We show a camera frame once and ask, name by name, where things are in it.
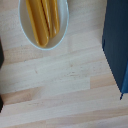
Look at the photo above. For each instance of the white ceramic bowl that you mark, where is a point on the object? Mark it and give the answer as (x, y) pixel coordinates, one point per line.
(59, 39)

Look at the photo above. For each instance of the yellow food piece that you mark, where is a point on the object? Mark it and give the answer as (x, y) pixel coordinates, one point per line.
(36, 23)
(53, 16)

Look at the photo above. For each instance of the black fabric storage box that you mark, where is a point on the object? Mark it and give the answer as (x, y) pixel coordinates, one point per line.
(1, 53)

